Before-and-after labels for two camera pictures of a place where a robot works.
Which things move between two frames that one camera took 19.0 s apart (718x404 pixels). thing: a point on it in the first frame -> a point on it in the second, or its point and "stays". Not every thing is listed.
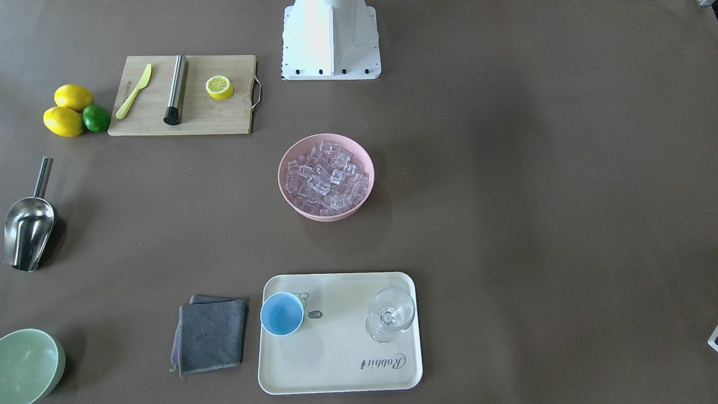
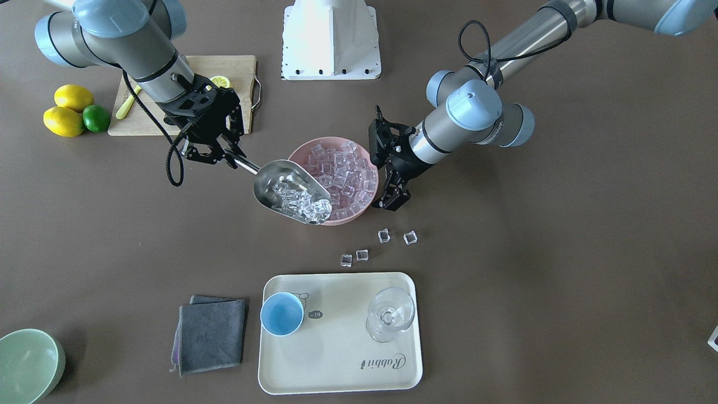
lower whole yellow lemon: x=64 y=122 stays
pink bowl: x=326 y=177 stays
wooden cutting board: x=202 y=114 stays
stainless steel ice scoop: x=29 y=223 -> x=288 y=189
